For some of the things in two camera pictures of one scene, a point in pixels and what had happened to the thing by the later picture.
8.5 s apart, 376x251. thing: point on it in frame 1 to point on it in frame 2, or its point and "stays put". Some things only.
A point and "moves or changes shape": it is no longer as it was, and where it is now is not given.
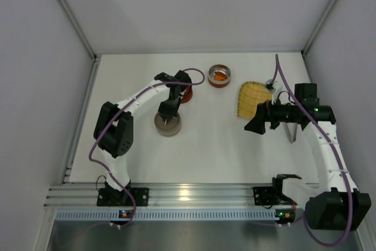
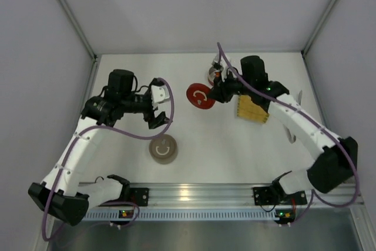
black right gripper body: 263,116 to 219,91
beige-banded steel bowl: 168,130 to 164,161
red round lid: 187,94 moves or changes shape
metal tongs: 292,138 stays put
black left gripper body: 168,110 to 150,110
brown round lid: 171,127 to 163,149
